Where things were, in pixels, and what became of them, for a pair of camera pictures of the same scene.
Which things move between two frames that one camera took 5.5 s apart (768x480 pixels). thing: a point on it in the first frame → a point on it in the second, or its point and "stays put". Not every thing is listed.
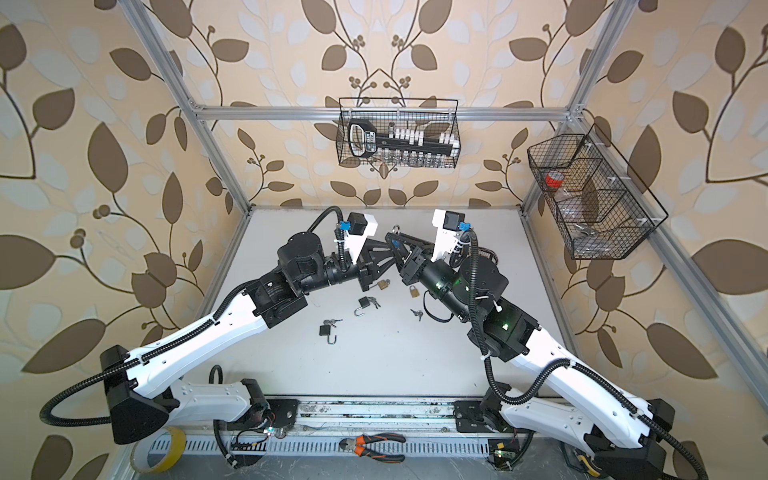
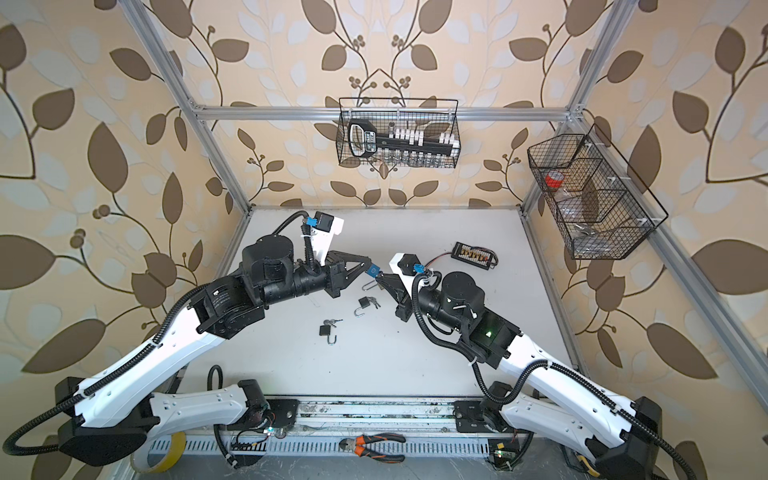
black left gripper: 365,264 → 336,273
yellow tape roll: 140,449 stays put
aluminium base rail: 310,417 stays put
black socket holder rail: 364,142 stays put
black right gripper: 418,264 → 400,293
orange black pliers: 357,446 stays put
